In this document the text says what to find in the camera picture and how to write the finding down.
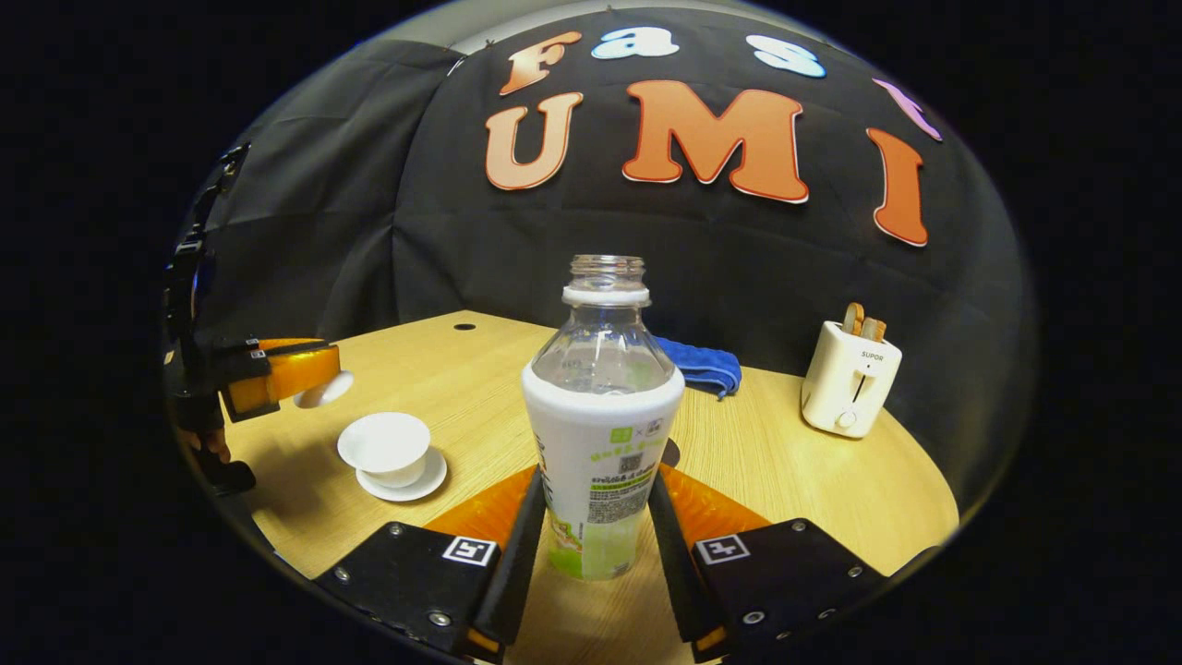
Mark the brown bread slice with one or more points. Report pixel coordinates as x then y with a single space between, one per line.
874 329
854 320

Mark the white saucer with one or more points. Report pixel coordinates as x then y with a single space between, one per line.
429 480

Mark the blue folded towel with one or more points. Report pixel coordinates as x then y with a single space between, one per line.
706 365

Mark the dark round coaster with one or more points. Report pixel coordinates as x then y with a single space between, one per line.
672 453

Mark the clear water bottle green label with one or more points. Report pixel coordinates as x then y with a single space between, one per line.
600 434

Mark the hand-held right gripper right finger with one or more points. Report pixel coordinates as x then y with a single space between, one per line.
672 563

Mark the black backdrop cloth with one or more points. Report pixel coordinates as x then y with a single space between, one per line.
739 277

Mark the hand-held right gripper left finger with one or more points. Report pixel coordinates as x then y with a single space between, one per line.
512 573

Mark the white toaster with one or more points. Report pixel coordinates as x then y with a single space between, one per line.
845 383

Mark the white teacup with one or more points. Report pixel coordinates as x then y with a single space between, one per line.
383 445

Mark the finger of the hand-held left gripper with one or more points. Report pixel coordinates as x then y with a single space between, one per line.
291 374
277 349

